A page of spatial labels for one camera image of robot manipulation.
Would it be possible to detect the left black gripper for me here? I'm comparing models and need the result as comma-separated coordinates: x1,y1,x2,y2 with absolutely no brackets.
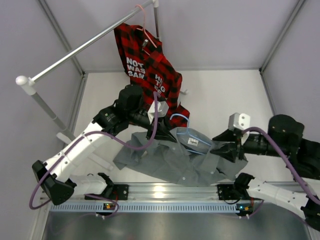
127,107,178,143

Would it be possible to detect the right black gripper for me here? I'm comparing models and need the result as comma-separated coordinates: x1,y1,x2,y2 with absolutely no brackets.
210,129,291,163

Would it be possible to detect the blue wire hanger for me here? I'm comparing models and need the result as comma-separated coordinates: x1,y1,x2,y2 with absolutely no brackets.
169,113,211,147

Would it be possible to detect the grey button shirt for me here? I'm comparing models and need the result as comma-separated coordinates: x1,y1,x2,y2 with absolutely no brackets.
113,127,248,186

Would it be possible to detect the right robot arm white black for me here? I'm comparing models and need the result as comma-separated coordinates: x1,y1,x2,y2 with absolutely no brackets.
210,113,320,231

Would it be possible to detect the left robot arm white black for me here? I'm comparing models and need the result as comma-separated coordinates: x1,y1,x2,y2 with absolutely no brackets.
29,84,175,209

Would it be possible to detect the red black plaid shirt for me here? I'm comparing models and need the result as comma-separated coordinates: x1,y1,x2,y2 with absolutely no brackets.
114,23,190,118

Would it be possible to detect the silver clothes rack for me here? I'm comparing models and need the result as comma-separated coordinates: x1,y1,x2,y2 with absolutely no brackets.
15,0,190,143

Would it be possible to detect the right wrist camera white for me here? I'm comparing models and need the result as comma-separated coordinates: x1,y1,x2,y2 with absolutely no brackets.
228,112,251,131

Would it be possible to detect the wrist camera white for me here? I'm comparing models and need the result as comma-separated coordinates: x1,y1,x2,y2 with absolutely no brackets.
147,101,169,124
228,112,251,131

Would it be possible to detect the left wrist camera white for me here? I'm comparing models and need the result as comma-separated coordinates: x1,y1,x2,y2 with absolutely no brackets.
147,101,169,124

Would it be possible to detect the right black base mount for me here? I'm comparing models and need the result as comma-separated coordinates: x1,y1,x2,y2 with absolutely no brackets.
217,184,239,201

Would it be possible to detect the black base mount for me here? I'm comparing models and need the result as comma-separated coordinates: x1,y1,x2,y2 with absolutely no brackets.
217,184,239,201
109,184,129,201

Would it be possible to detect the aluminium mounting rail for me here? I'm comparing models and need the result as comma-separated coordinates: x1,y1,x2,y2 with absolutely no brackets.
39,181,306,203

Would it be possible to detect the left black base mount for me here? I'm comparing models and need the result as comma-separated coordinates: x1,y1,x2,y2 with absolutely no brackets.
109,184,129,201

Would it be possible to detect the pink wire hanger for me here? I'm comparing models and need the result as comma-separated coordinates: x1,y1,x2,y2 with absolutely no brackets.
135,3,159,48

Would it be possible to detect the slotted grey cable duct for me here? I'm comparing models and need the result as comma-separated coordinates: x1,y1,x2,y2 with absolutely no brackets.
50,201,242,214

